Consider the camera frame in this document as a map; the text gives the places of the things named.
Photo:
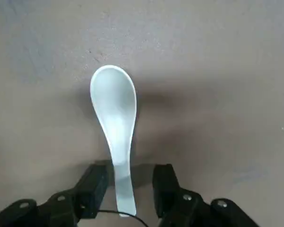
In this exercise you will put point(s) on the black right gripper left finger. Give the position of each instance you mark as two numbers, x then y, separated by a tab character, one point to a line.
61	205

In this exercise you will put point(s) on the white ceramic soup spoon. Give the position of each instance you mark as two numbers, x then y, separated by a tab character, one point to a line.
113	104

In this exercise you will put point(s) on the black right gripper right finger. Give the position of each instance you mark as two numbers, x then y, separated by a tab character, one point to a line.
177	203

